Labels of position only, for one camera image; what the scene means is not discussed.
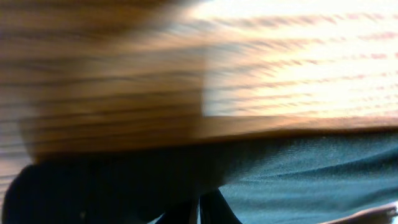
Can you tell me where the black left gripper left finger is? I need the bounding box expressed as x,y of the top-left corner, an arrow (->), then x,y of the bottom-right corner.
155,199 -> 199,224

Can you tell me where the black t-shirt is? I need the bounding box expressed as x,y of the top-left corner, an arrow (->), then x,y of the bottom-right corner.
2,131 -> 397,224

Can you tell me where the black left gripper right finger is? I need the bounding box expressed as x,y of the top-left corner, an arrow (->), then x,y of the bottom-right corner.
199,189 -> 242,224

